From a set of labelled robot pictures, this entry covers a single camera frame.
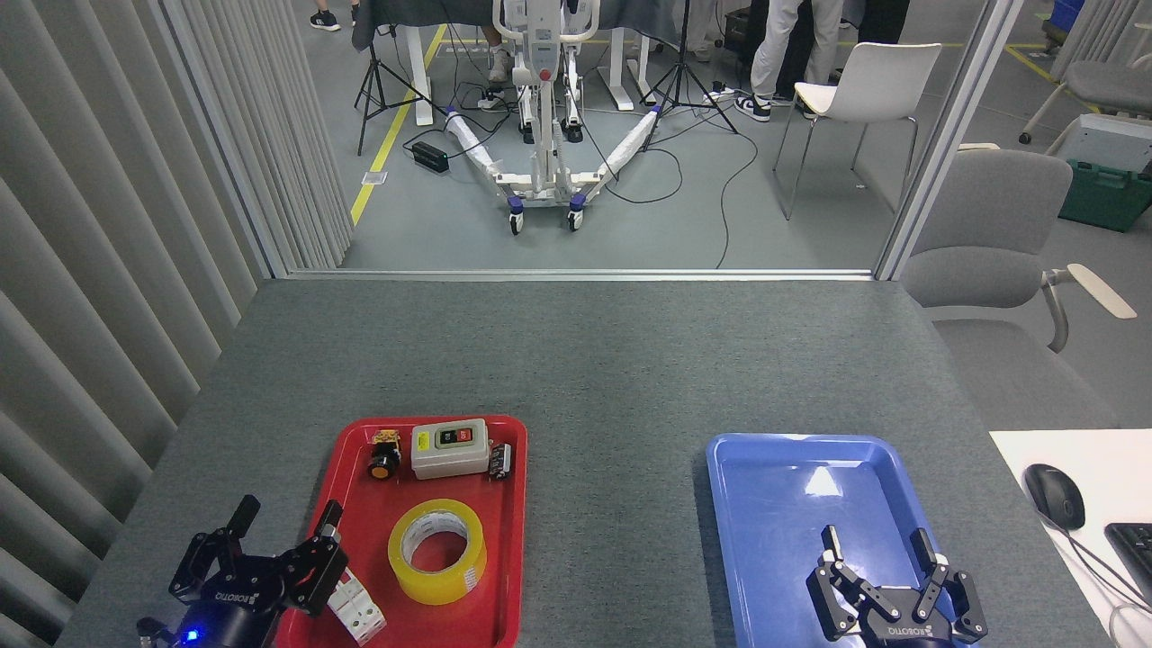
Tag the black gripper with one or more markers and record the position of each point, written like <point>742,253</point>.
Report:
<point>229,612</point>
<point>909,634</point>

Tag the black power strip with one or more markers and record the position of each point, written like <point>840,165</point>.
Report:
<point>430,157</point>

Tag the black computer mouse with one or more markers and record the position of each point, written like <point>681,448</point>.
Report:
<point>1055,495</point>

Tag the white two-button switch box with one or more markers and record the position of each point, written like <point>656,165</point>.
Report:
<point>450,459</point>

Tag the blue plastic tray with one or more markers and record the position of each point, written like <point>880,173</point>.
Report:
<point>765,540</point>

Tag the green plastic bin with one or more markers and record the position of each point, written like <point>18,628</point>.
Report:
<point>1107,198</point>

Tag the person in light trousers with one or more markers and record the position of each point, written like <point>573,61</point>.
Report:
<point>774,45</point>

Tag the yellow tape roll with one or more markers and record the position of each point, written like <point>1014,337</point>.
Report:
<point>407,576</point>

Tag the grey chair on castors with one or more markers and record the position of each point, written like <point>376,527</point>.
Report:
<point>1111,85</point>

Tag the person in dark trousers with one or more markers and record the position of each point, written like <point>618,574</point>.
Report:
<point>882,18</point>

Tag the black keyboard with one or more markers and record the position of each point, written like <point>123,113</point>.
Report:
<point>1136,553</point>

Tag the person in black shoes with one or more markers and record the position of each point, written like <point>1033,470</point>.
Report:
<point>325,20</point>

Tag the black tripod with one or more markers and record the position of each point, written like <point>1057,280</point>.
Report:
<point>684,72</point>
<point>373,85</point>

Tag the black yellow push button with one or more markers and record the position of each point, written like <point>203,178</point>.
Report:
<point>383,466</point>

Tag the grey box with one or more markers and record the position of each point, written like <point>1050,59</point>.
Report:
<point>1116,139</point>

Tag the white stand on wheels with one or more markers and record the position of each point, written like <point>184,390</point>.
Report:
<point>544,171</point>

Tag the red plastic tray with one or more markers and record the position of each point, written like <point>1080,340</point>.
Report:
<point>423,621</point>

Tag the white plastic chair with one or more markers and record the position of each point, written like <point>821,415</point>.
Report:
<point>886,76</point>

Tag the grey office chair with armrest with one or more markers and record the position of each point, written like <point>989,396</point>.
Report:
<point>981,207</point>

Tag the silver aluminium post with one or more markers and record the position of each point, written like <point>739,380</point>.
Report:
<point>945,144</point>

